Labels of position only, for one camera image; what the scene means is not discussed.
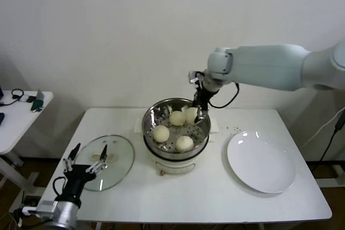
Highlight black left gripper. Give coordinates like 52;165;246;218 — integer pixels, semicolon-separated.
55;143;108;203

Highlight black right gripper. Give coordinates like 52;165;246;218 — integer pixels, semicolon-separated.
191;82;219;123

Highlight white steamed baozi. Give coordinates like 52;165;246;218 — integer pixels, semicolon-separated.
175;135;195;152
152;125;170;143
169;110;187;127
184;107;199;124

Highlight round glass pot lid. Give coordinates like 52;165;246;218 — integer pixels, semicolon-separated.
73;134;135;192

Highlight perforated steel steamer basket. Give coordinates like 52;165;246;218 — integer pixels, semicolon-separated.
134;97;219;161

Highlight white electric cooking pot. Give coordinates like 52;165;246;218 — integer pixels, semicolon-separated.
142;130;217;177

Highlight green tool with grey sheet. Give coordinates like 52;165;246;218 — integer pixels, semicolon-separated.
30;89;45;113

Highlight white side table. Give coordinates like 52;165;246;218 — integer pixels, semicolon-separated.
0;90;54;187

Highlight white round plate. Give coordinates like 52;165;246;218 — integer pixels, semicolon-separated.
226;130;296;194

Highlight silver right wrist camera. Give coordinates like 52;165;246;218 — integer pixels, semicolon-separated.
188;70;199;85

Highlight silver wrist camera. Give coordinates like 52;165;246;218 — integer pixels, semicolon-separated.
22;200;59;216
188;70;199;85

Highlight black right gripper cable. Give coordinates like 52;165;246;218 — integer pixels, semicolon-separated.
195;71;240;109

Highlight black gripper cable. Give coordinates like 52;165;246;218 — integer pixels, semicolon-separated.
52;176;68;196
195;71;240;109

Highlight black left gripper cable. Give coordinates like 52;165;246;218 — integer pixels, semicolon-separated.
52;176;68;196

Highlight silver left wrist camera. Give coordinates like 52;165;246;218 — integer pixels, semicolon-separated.
22;200;59;216

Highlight black headphones with cable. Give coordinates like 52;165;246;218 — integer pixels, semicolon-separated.
0;88;26;106

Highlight white cable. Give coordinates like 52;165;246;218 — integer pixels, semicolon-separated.
307;106;345;144

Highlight black cable with plug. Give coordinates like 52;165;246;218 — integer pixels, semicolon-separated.
320;111;345;162

